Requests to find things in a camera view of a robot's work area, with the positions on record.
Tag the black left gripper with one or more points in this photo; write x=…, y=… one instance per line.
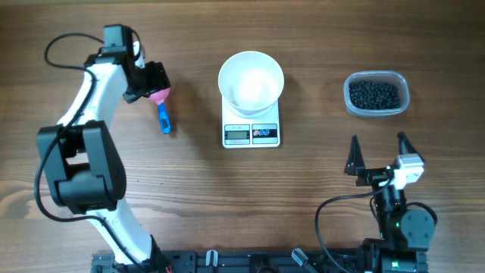
x=158, y=81

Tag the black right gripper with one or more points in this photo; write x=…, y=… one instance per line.
x=355, y=165

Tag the pink scoop blue handle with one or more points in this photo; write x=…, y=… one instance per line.
x=163, y=116

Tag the white bowl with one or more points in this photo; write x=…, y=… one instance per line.
x=250, y=82

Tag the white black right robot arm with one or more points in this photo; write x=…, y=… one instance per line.
x=406, y=229

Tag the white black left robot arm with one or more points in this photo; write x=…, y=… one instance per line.
x=81, y=176

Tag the white digital kitchen scale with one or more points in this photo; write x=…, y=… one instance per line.
x=258, y=130

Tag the clear container of black beans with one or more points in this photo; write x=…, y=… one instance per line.
x=376, y=93

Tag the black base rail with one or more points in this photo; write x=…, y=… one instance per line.
x=212, y=261

